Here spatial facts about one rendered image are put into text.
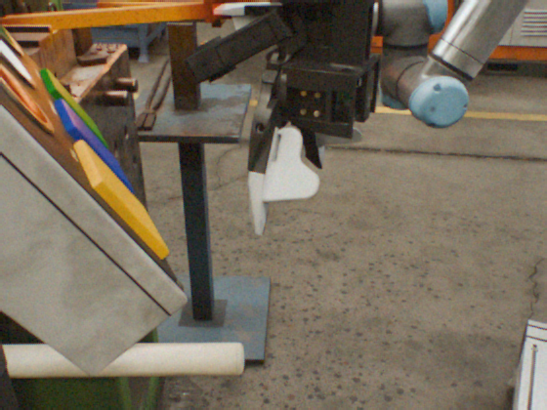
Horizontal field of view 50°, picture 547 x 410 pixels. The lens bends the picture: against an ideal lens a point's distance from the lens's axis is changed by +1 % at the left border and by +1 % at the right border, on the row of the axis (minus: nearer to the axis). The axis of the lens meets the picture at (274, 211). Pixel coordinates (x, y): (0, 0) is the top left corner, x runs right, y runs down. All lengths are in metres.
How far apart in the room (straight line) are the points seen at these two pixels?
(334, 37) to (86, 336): 0.28
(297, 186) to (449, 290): 1.63
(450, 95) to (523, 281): 1.39
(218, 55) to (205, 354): 0.44
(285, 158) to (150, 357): 0.43
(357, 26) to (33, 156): 0.26
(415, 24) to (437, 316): 1.16
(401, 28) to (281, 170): 0.55
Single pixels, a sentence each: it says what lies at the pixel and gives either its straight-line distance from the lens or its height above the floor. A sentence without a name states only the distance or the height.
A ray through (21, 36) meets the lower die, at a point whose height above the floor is 0.99.
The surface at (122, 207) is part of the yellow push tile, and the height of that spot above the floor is 1.02.
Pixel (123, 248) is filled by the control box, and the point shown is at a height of 1.01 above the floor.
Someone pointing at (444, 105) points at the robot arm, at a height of 0.92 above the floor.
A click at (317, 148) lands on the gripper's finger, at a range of 0.60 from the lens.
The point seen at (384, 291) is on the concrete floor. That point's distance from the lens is 2.02.
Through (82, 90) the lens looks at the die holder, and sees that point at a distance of 0.98.
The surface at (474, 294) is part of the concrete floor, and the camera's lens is 2.08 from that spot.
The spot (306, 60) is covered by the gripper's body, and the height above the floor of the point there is 1.07.
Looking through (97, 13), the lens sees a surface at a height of 1.02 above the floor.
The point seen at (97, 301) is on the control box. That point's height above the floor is 0.98.
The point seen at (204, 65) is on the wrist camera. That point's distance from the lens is 0.53.
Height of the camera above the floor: 1.20
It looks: 29 degrees down
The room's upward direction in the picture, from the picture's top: straight up
